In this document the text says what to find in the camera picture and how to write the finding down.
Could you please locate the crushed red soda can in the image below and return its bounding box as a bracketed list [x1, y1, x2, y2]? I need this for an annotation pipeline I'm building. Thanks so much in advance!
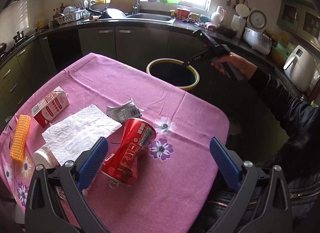
[101, 118, 156, 189]

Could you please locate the silver snack wrapper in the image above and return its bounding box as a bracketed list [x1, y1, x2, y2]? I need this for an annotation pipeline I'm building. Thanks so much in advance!
[106, 97, 144, 123]

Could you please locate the black jacket right forearm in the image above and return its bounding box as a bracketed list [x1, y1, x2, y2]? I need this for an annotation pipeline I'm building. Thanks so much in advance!
[248, 68, 319, 177]

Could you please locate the yellow rimmed trash bin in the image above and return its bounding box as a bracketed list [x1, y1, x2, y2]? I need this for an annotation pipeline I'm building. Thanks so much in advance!
[146, 58, 200, 91]

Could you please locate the steel kitchen sink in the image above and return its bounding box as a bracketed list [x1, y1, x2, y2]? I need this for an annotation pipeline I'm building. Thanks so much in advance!
[126, 13, 176, 24]

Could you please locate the person's right hand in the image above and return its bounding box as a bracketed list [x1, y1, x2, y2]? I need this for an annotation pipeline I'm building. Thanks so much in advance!
[211, 52, 257, 80]

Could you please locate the white electric kettle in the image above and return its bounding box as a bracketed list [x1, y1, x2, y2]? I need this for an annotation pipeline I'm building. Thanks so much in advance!
[210, 6, 227, 25]

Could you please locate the white paper napkin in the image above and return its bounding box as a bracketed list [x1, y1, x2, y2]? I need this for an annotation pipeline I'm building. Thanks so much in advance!
[42, 104, 121, 165]

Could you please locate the white rice cooker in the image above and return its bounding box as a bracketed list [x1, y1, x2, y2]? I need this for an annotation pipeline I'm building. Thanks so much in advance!
[243, 8, 272, 55]

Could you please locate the white labelled plastic bottle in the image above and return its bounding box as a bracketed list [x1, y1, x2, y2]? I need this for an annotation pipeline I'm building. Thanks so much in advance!
[33, 144, 60, 169]

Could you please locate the pink floral tablecloth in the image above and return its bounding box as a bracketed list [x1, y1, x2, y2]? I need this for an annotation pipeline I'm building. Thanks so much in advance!
[0, 52, 230, 233]

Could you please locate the red white milk carton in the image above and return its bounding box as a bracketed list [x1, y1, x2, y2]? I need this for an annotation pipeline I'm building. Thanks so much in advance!
[31, 86, 69, 128]

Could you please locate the orange foam fruit net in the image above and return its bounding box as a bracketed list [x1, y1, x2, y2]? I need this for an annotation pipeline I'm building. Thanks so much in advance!
[10, 115, 31, 162]

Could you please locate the chrome sink faucet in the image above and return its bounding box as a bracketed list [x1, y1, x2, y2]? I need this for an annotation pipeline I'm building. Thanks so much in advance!
[132, 0, 140, 14]

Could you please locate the wooden cutting board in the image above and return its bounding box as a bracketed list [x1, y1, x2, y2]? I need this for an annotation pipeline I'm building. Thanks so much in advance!
[109, 0, 135, 13]

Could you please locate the gas stove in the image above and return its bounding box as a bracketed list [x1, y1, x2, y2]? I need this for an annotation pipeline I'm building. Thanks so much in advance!
[1, 35, 36, 61]

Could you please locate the white dish rack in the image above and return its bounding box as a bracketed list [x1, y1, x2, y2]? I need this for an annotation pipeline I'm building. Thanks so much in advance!
[55, 9, 90, 25]

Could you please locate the small steel pot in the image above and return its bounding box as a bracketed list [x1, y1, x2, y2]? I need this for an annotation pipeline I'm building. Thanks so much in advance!
[13, 31, 24, 43]

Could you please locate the black wok with lid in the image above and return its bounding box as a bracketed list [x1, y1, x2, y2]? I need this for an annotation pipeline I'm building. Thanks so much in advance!
[0, 42, 7, 55]

